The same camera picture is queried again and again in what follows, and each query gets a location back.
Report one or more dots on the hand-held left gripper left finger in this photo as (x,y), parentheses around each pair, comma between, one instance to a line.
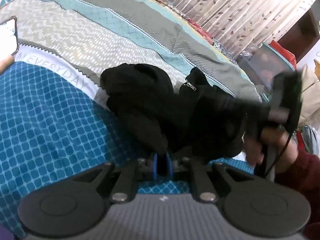
(155,165)

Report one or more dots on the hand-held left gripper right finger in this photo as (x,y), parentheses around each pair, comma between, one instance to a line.
(169,165)

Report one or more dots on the black pants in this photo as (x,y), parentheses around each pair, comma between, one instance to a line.
(160,105)

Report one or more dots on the person's right hand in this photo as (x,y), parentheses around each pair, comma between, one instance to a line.
(252,152)

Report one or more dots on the dark wooden furniture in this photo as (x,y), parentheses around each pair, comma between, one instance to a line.
(300,35)

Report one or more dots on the leaf print curtain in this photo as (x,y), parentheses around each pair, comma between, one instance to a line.
(225,7)

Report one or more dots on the purple mat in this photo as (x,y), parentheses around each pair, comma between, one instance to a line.
(5,233)

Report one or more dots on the wooden phone stand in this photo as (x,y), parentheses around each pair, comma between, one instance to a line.
(5,63)

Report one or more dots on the smartphone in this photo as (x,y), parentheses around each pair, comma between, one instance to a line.
(7,36)

